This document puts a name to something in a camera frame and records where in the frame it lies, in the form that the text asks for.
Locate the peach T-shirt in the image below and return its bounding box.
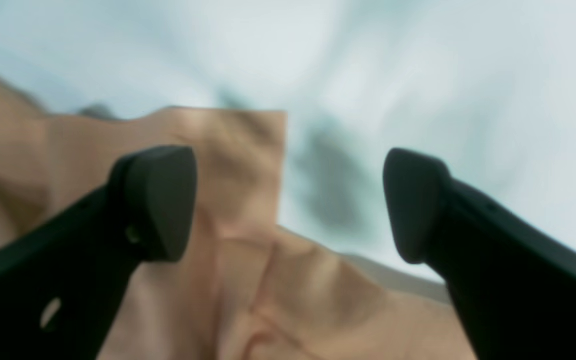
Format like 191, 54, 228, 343
0, 82, 475, 360

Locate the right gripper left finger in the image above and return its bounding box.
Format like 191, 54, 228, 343
0, 145, 198, 360

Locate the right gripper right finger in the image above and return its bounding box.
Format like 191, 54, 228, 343
382, 148, 576, 360

